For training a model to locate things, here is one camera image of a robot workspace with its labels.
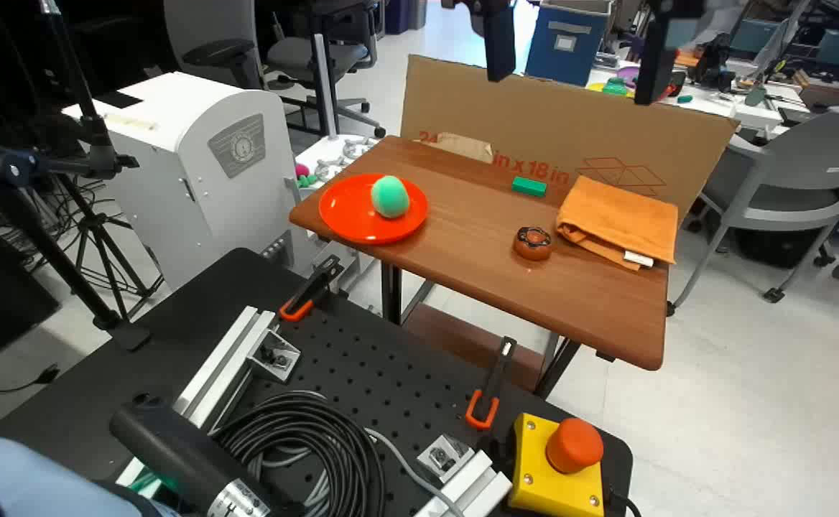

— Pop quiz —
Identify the green plush ball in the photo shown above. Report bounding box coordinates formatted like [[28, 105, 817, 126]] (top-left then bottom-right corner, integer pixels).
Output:
[[369, 174, 415, 221]]

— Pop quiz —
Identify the orange round plate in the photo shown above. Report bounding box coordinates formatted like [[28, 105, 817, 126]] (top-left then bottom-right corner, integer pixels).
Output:
[[317, 174, 435, 250]]

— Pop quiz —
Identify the blue storage box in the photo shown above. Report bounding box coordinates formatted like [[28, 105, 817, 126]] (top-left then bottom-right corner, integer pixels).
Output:
[[524, 3, 614, 90]]

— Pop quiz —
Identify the large cardboard sheet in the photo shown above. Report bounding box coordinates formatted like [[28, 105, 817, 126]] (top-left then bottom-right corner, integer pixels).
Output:
[[400, 53, 742, 231]]

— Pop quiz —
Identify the tan cardboard scrap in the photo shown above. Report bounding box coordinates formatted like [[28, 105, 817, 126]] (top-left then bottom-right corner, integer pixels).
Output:
[[432, 131, 497, 166]]

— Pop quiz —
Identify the cluttered background desk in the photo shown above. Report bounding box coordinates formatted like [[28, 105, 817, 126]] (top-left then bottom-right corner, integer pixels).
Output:
[[586, 0, 839, 138]]

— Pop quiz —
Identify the small green block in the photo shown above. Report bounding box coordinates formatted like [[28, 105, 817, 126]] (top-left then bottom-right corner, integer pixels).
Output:
[[508, 176, 551, 201]]

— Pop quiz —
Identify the orange folded cloth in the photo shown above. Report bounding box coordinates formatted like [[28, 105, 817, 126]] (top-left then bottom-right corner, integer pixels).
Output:
[[551, 174, 682, 276]]

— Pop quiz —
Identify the grey plastic chair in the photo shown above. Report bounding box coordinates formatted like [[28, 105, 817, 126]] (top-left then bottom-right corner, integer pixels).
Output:
[[672, 109, 839, 316]]

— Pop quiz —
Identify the black office chair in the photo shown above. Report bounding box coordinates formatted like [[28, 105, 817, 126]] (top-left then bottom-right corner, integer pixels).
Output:
[[160, 0, 392, 145]]

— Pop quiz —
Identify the clear plastic bag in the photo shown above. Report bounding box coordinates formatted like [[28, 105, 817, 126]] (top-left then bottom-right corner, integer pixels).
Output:
[[291, 132, 384, 192]]

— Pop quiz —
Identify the brown tape roll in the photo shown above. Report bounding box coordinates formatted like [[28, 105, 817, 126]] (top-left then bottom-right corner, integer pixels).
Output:
[[512, 224, 557, 264]]

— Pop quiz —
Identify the wooden table with black legs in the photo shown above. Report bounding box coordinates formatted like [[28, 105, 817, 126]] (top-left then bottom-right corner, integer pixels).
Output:
[[287, 132, 678, 398]]

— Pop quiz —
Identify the white box machine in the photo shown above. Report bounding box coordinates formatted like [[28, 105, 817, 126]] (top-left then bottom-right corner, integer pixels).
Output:
[[60, 69, 301, 291]]

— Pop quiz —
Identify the black perforated mounting table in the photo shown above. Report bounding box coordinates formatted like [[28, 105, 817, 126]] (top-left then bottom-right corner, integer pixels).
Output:
[[0, 248, 639, 517]]

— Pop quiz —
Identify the yellow emergency stop box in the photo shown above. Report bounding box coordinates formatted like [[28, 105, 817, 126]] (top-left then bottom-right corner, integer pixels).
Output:
[[505, 411, 609, 517]]

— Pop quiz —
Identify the black tripod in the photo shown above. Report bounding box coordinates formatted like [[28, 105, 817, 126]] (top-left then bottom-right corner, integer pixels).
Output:
[[0, 0, 170, 333]]

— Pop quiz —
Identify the black cylinder with silver end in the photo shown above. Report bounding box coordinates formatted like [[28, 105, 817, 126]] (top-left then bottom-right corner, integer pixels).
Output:
[[110, 401, 272, 517]]

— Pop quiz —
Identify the long aluminium rail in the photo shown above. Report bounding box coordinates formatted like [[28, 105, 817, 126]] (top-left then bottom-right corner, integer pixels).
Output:
[[114, 306, 305, 494]]

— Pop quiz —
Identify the coiled black cable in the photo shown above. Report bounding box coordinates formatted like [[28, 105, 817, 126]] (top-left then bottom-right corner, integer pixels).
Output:
[[211, 392, 392, 517]]

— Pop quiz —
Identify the short aluminium rail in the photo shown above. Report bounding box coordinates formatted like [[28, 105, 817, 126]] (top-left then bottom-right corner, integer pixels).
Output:
[[415, 435, 518, 517]]

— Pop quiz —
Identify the black camera on boom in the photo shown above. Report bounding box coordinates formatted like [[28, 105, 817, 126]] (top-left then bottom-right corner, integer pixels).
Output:
[[0, 145, 142, 188]]

